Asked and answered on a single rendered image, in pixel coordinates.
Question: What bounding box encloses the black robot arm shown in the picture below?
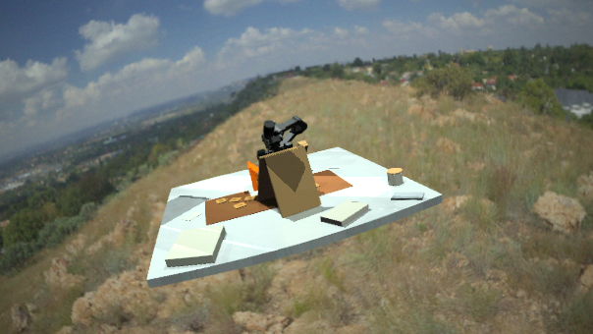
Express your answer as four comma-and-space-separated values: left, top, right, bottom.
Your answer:
261, 116, 307, 149

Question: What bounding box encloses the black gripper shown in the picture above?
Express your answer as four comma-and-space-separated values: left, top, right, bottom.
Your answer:
257, 138, 293, 159

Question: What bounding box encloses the grey cylinder with orange top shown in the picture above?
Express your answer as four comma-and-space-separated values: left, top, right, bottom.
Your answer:
387, 168, 404, 186

